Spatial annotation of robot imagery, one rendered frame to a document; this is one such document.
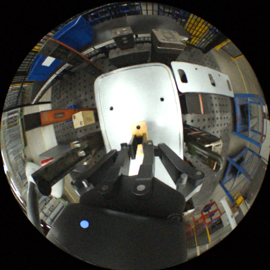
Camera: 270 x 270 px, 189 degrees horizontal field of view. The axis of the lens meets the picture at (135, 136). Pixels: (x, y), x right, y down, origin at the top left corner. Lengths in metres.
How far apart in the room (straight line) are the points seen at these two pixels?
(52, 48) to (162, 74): 0.31
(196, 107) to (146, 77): 0.17
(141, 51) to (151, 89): 0.13
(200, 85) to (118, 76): 0.23
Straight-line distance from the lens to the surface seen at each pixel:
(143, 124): 0.22
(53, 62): 0.43
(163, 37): 0.28
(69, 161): 0.22
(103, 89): 0.27
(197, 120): 0.65
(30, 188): 0.72
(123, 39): 0.27
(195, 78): 0.30
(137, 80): 0.25
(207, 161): 0.23
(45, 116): 0.20
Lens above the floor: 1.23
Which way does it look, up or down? 74 degrees down
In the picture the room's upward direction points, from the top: 158 degrees counter-clockwise
